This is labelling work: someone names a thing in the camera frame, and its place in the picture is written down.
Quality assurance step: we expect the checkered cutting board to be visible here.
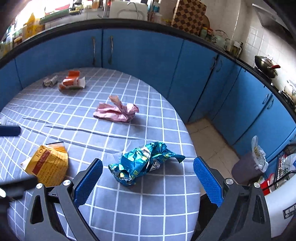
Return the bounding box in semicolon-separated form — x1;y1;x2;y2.
172;0;208;36

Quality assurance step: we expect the pink crumpled wrapper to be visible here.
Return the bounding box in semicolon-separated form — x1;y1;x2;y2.
93;95;140;122

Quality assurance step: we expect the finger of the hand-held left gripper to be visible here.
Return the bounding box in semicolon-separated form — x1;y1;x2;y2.
0;176;38;202

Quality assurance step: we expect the grey trash bin with liner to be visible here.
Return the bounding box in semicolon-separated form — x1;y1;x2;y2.
231;136;269;185

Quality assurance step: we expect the pale green kettle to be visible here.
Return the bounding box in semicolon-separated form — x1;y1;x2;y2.
211;30;230;49

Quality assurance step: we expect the white ceramic pot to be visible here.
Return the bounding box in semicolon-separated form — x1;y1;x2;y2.
283;80;296;102

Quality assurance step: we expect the white plastic bag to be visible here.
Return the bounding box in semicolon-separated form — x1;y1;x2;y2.
285;153;296;172

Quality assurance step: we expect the teal foil wrapper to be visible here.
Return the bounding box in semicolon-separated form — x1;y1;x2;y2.
108;141;186;187

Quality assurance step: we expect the yellow cardboard box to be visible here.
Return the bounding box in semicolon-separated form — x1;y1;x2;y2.
20;142;69;188

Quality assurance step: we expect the blue kitchen base cabinet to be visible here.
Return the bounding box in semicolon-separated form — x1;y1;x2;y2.
0;28;296;163

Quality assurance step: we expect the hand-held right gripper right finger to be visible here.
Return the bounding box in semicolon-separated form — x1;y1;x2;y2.
193;156;271;241

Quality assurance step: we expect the black kitchen countertop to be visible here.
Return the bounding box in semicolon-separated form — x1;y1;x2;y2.
0;18;296;116

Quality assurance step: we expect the orange white carton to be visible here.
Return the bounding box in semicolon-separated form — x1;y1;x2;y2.
57;70;86;90

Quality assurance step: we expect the black wire rack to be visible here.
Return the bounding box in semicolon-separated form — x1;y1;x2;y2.
269;144;296;186

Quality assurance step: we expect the white round appliance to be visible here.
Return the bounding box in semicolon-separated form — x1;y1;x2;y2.
264;178;296;238

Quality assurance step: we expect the red plastic container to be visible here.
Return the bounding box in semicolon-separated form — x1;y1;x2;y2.
260;173;277;194

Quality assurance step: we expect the flattened blue white box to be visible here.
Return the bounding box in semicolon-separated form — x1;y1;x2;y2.
0;116;21;137

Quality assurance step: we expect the yellow detergent bottle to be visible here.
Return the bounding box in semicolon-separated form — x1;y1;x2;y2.
22;13;44;41

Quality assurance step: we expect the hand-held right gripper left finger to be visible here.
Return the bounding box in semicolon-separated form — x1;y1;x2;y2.
24;158;104;241

